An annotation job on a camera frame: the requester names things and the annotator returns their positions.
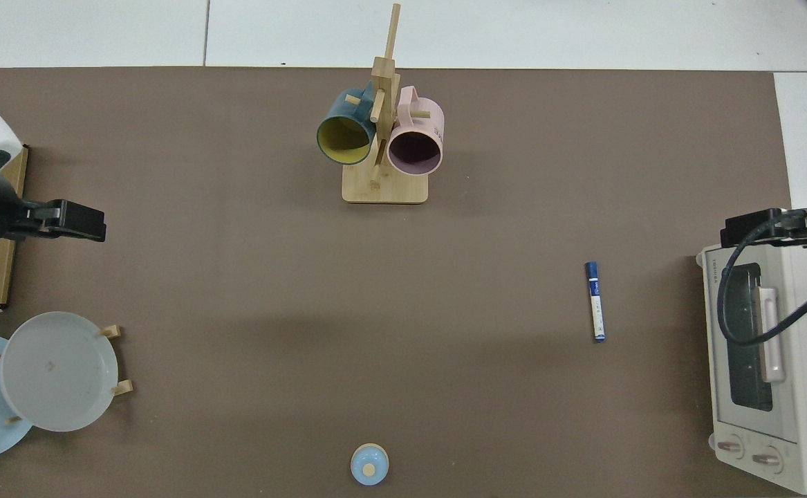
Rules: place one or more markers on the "blue and white marker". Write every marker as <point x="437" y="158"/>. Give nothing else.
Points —
<point x="595" y="304"/>

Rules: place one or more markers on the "grey plate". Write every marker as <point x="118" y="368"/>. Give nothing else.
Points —
<point x="57" y="373"/>

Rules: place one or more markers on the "pale toaster oven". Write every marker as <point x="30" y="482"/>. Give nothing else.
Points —
<point x="797" y="387"/>

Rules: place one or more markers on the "wooden plate rack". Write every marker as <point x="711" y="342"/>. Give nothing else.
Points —
<point x="122" y="388"/>

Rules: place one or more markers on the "dark teal mug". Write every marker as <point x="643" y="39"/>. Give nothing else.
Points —
<point x="342" y="138"/>

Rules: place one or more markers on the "wooden cup stand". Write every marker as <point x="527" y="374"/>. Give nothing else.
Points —
<point x="384" y="185"/>

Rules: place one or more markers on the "brown table cloth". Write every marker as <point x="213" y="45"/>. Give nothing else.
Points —
<point x="375" y="311"/>

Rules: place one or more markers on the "pink mug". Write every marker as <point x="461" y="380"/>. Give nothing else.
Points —
<point x="413" y="153"/>

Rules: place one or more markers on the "small blue round thing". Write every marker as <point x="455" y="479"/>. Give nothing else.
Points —
<point x="369" y="465"/>

